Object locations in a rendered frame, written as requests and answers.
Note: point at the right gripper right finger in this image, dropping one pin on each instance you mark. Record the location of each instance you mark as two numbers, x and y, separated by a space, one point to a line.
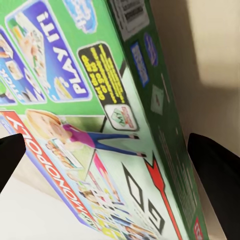
219 171

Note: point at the board game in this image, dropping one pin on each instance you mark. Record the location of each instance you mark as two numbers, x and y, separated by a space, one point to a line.
86 84

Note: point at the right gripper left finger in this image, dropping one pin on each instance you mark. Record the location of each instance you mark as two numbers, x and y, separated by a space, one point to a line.
12 150

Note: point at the bed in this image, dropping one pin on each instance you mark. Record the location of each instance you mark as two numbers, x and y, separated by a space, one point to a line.
200 40

